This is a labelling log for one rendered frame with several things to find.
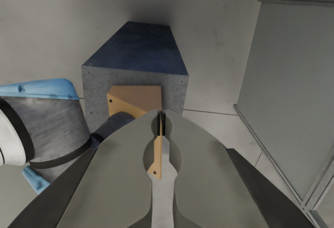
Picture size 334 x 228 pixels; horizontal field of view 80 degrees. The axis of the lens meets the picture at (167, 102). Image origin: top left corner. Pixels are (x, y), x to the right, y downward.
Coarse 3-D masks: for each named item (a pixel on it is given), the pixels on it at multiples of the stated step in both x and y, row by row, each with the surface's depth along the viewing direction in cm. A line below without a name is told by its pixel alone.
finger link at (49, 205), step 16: (80, 160) 8; (64, 176) 7; (80, 176) 7; (48, 192) 7; (64, 192) 7; (32, 208) 6; (48, 208) 6; (64, 208) 6; (16, 224) 6; (32, 224) 6; (48, 224) 6
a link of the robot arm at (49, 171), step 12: (84, 144) 38; (96, 144) 43; (72, 156) 36; (24, 168) 37; (36, 168) 35; (48, 168) 35; (60, 168) 35; (36, 180) 34; (48, 180) 35; (36, 192) 40
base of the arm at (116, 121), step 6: (114, 114) 51; (120, 114) 50; (126, 114) 49; (108, 120) 49; (114, 120) 48; (120, 120) 48; (126, 120) 48; (132, 120) 48; (102, 126) 48; (108, 126) 47; (114, 126) 47; (120, 126) 47; (96, 132) 46; (102, 132) 46; (108, 132) 46; (96, 138) 44; (102, 138) 44
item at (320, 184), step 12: (264, 0) 130; (276, 0) 118; (288, 0) 107; (252, 132) 143; (276, 168) 115; (324, 168) 83; (324, 180) 82; (312, 192) 89; (300, 204) 96; (312, 204) 89; (312, 216) 88
